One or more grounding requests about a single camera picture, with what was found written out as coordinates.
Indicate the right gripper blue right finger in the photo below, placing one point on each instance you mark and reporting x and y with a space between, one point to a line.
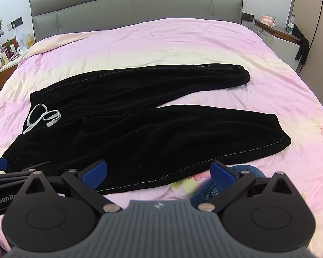
234 185

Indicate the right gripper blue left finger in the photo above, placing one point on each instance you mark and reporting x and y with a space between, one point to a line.
82 186

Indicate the black velvet pants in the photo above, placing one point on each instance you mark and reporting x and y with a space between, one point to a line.
126 117

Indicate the blue denim jeans leg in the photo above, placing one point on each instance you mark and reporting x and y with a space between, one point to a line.
210 189

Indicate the pink floral bed cover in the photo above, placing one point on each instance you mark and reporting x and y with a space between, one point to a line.
274 88

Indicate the left wooden nightstand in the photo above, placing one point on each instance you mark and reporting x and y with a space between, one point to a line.
1 69

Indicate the wooden nightstand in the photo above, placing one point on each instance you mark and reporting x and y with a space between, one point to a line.
1 69
284 45

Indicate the white table lamp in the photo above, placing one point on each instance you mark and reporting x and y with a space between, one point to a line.
20 38

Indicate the black garment hanging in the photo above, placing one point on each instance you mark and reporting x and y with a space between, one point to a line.
304 46

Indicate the right wooden nightstand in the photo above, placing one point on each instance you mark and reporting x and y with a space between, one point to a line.
284 45

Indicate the plastic water bottle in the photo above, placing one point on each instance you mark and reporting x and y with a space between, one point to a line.
290 24

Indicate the pink tissue box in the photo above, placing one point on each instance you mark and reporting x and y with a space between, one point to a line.
267 20

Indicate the grey upholstered headboard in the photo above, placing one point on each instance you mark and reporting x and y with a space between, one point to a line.
52 17

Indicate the black wall switch panel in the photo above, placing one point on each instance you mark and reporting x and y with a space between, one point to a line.
17 22

